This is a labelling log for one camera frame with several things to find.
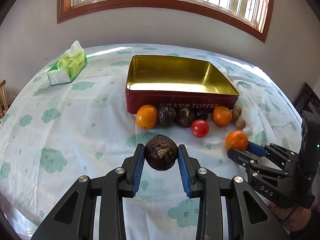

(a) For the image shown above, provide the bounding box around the orange mandarin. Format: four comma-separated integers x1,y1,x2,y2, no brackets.
225,130,248,152
212,106,232,127

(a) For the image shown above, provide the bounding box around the brown longan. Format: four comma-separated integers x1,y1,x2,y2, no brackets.
234,117,246,130
232,110,240,122
233,106,242,116

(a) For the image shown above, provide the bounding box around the red cherry tomato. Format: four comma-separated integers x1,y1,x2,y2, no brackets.
191,119,209,138

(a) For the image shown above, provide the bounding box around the small dark round fruit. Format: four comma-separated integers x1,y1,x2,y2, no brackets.
195,110,208,121

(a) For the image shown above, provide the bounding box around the oval orange kumquat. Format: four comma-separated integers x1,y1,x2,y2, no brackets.
136,105,158,129

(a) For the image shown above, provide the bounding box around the person's hand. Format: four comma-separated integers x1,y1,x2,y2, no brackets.
268,202,312,232

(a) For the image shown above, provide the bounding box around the dark wooden chair right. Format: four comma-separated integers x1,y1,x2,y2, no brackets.
293,82,320,116

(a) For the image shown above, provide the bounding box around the white cloud pattern tablecloth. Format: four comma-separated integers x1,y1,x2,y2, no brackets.
1,44,301,239

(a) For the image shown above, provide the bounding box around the red gold toffee tin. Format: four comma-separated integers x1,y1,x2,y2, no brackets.
125,55,239,114

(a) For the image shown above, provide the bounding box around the wooden chair left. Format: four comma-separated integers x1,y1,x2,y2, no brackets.
0,80,9,119

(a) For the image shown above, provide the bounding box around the green tissue pack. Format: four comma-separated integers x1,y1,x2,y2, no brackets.
47,40,87,86

